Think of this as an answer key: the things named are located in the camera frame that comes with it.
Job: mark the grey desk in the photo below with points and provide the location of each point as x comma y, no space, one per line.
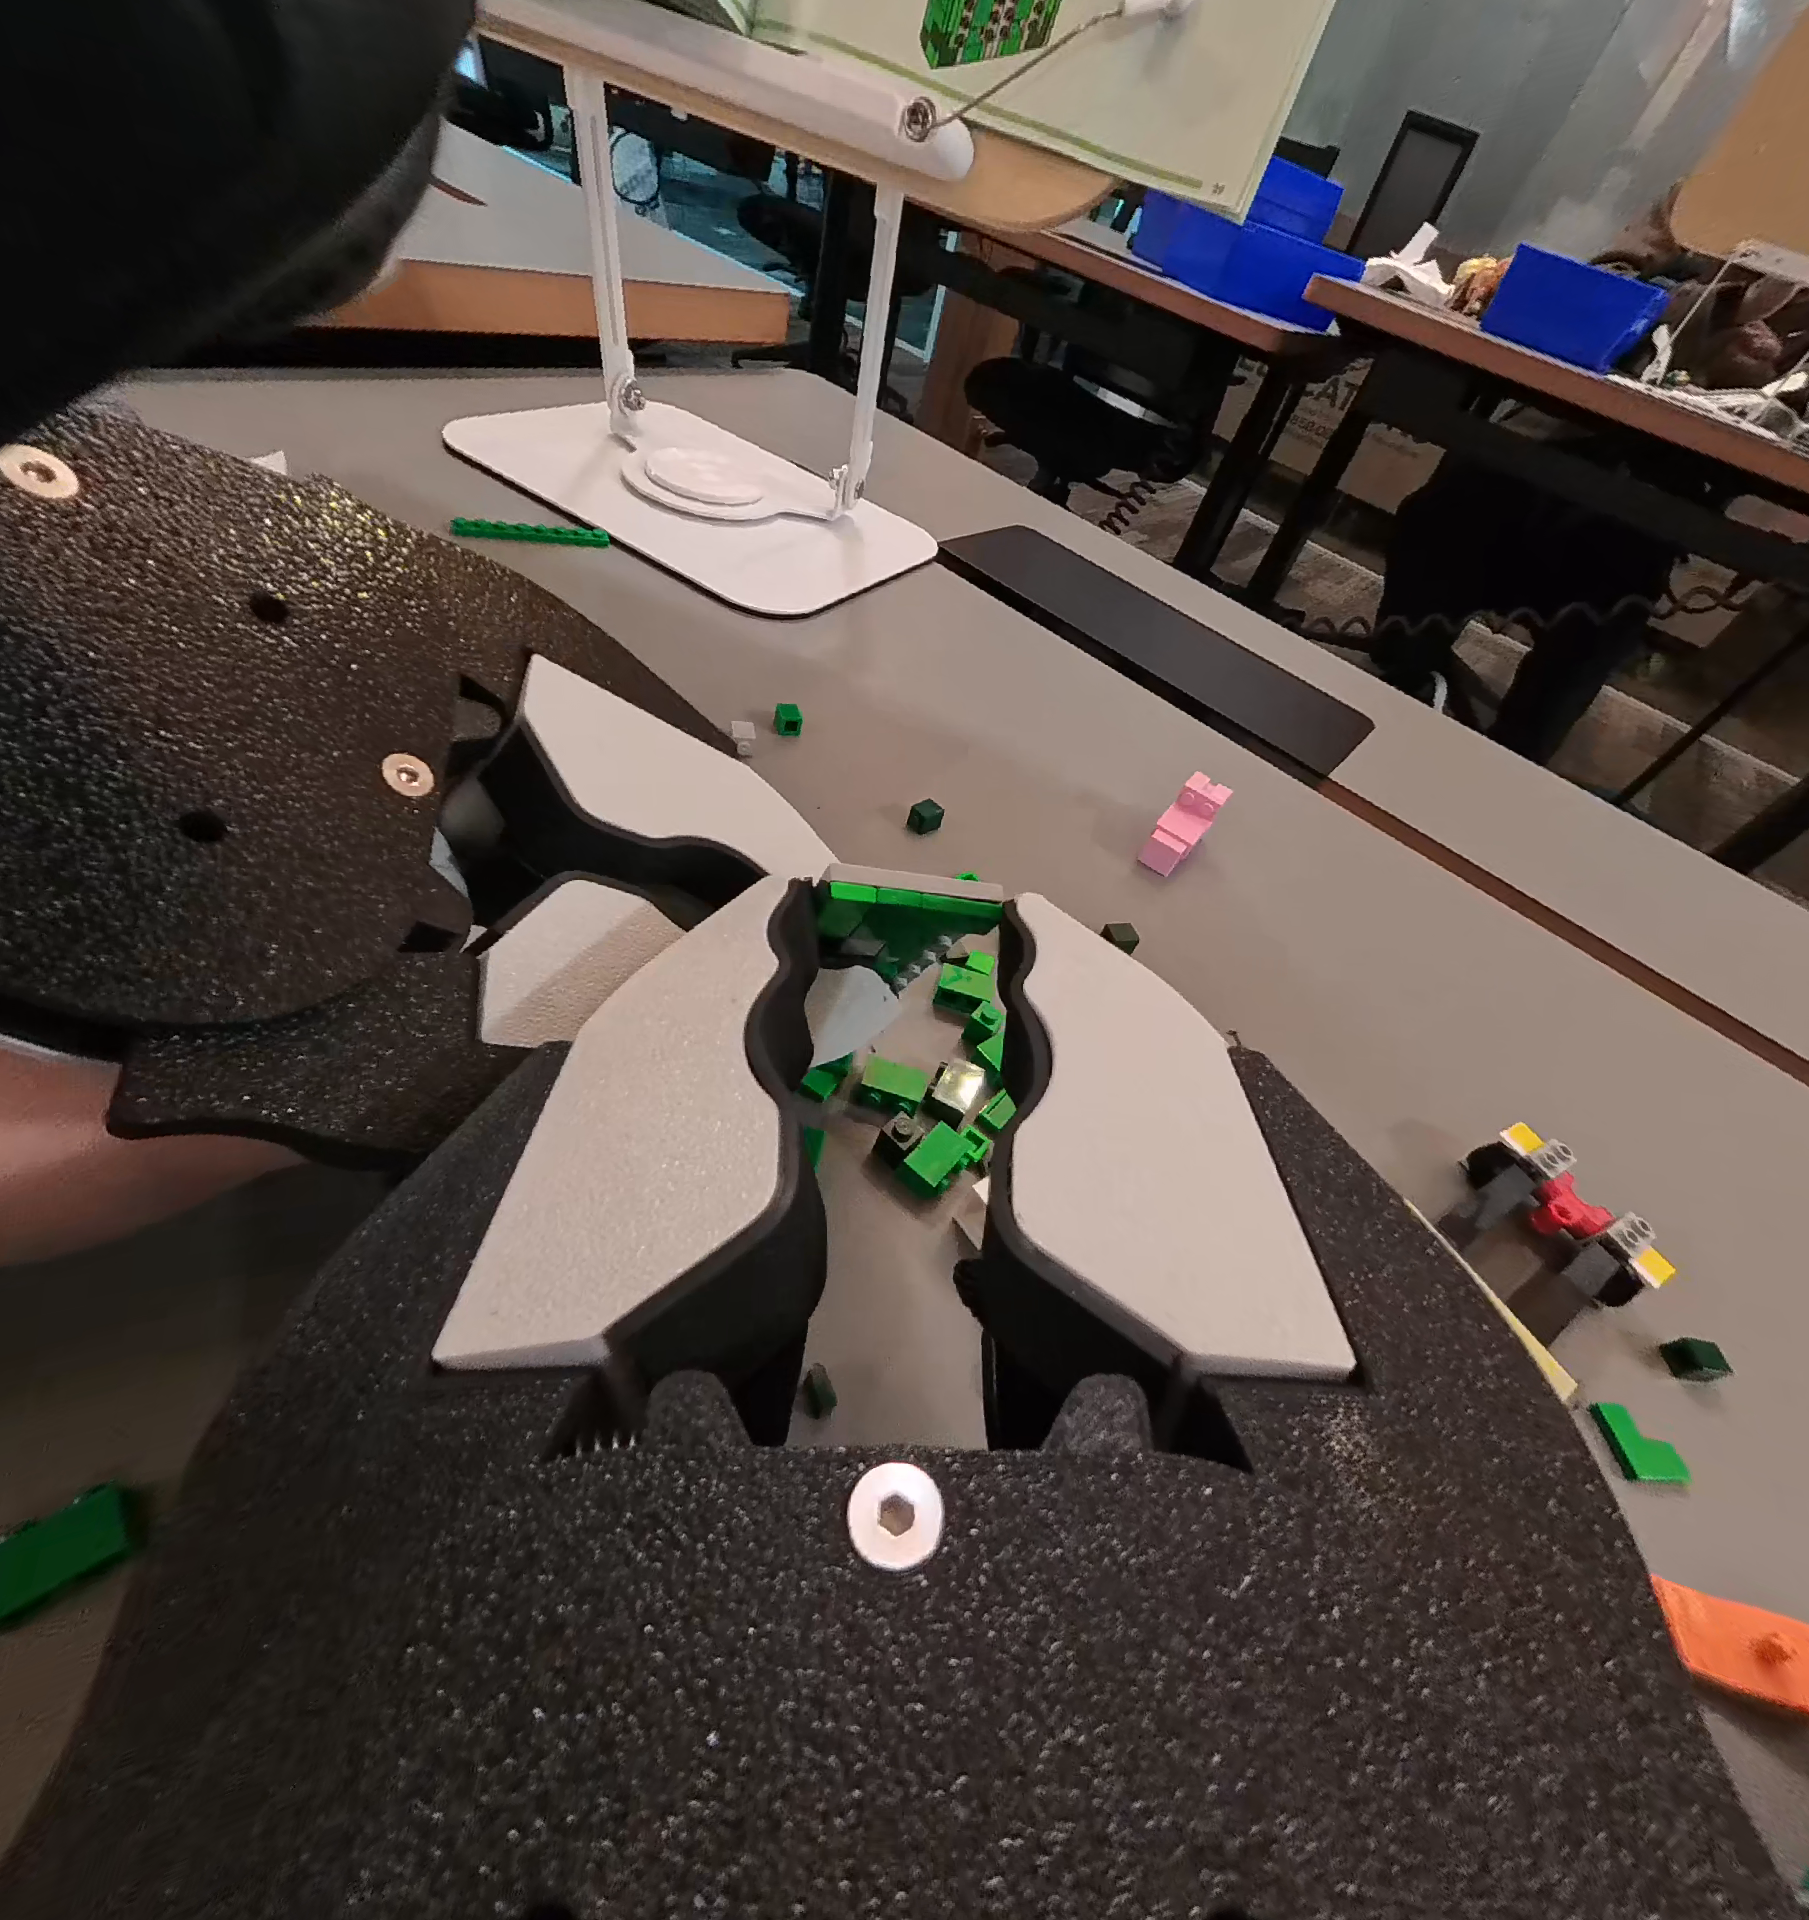
1445,1020

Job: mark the tan board stand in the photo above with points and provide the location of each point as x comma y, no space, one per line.
1789,150

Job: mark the long green plate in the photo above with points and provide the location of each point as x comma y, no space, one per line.
530,533

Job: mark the black office chair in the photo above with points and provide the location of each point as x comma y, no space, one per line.
1084,413

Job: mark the black yellow brick model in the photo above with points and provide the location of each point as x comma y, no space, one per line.
1571,1207

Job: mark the wooden-edged table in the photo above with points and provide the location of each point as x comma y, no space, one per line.
619,311

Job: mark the open instruction booklet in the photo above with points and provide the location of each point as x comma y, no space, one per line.
1145,104

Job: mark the pink brick pig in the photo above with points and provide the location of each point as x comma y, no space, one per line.
1179,841

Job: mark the orange brick separator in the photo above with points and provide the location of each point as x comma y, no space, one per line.
1744,1650

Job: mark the green flat brick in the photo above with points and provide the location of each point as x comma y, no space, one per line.
49,1560

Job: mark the brown-topped table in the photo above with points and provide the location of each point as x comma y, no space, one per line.
1084,259
1744,443

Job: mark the white book stand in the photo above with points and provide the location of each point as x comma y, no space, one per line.
785,556

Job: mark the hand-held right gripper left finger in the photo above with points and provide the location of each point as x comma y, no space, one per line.
619,1170

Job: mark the person's left hand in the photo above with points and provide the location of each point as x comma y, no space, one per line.
80,1156

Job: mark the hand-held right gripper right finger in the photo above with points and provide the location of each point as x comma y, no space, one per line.
1159,1184

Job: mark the green grey brick panel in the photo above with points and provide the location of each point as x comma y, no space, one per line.
873,911

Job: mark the blue storage bin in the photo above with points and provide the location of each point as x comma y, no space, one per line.
1219,263
1295,193
1564,307

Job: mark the white crumpled paper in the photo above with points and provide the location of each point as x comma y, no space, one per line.
1403,267

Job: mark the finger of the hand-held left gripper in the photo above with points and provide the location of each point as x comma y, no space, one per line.
649,757
558,953

